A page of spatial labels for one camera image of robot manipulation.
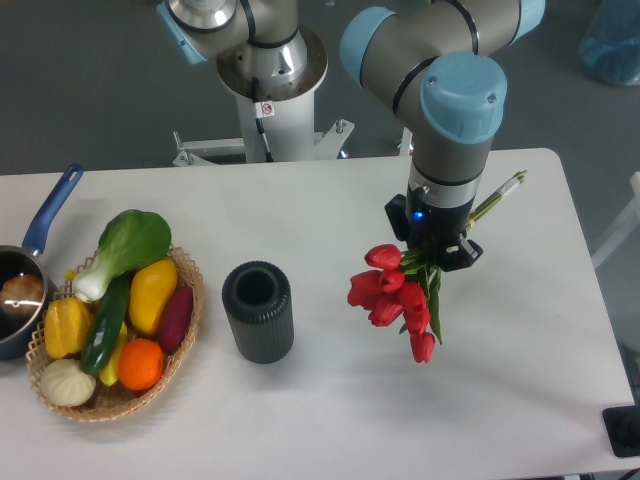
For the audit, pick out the black device at table edge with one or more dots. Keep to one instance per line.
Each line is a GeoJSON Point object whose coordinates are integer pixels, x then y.
{"type": "Point", "coordinates": [622, 427]}

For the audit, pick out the purple sweet potato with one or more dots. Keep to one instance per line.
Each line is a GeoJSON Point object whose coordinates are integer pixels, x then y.
{"type": "Point", "coordinates": [175, 319]}

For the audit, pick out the white steamed bun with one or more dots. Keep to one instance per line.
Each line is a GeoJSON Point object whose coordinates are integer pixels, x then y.
{"type": "Point", "coordinates": [64, 384]}

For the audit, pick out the red tulip bouquet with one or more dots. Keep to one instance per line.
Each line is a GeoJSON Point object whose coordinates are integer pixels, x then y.
{"type": "Point", "coordinates": [405, 284]}

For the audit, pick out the dark ribbed vase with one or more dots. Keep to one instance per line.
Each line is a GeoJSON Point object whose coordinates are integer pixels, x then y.
{"type": "Point", "coordinates": [257, 300]}

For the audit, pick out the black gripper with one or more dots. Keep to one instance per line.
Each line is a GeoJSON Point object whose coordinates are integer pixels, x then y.
{"type": "Point", "coordinates": [435, 211]}

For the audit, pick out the orange fruit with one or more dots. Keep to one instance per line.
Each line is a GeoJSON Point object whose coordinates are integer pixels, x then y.
{"type": "Point", "coordinates": [141, 364]}

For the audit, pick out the yellow banana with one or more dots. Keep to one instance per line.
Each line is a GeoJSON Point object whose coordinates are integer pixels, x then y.
{"type": "Point", "coordinates": [109, 374]}

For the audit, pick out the brown bread in pan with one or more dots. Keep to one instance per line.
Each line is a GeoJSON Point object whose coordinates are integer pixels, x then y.
{"type": "Point", "coordinates": [22, 295]}

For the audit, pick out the blue plastic bag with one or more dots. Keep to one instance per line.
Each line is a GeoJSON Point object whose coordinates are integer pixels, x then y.
{"type": "Point", "coordinates": [610, 48]}

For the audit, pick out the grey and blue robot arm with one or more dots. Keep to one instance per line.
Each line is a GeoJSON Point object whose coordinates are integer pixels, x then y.
{"type": "Point", "coordinates": [433, 70]}

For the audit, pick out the blue handled saucepan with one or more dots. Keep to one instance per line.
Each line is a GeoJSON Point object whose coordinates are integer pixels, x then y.
{"type": "Point", "coordinates": [16, 331]}

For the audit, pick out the white frame at right edge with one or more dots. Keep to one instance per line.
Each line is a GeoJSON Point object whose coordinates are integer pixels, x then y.
{"type": "Point", "coordinates": [619, 229]}

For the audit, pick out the yellow bell pepper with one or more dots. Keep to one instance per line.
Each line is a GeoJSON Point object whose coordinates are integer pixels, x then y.
{"type": "Point", "coordinates": [66, 327]}

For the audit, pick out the green cucumber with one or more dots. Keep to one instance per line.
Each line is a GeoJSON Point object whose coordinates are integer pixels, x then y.
{"type": "Point", "coordinates": [109, 318]}

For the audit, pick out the yellow mango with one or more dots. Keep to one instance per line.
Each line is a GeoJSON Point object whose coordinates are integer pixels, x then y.
{"type": "Point", "coordinates": [150, 291]}

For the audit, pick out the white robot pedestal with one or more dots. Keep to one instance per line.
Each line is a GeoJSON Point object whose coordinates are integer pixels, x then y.
{"type": "Point", "coordinates": [274, 90]}

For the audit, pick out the green bok choy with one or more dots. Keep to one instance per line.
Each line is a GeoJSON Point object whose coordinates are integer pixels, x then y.
{"type": "Point", "coordinates": [132, 240]}

